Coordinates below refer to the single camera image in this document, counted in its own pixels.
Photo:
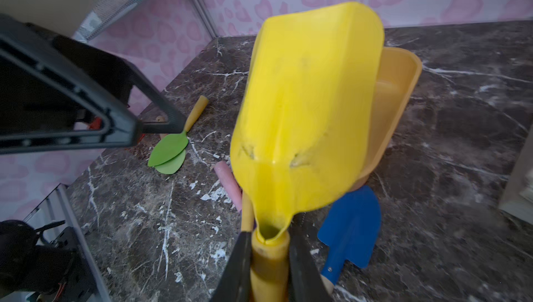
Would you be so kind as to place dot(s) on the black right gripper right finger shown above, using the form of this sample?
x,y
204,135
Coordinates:
x,y
305,280

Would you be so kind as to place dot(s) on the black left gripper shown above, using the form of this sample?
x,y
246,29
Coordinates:
x,y
60,94

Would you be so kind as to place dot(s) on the yellow plastic shovel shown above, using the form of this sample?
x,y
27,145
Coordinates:
x,y
301,136

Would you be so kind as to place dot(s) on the yellow plastic storage box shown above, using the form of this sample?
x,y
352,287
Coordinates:
x,y
397,77

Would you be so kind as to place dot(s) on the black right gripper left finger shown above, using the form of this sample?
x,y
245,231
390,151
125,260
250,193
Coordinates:
x,y
235,283

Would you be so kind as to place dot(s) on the blue shovel wooden handle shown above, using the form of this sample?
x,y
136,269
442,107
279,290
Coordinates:
x,y
350,231

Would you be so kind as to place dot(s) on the purple shovel pink handle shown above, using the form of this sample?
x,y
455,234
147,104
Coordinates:
x,y
229,183

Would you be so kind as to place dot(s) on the green shovel pair left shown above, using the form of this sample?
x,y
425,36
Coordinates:
x,y
169,154

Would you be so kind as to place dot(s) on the blue Macmillan paperback book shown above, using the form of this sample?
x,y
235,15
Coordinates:
x,y
517,197

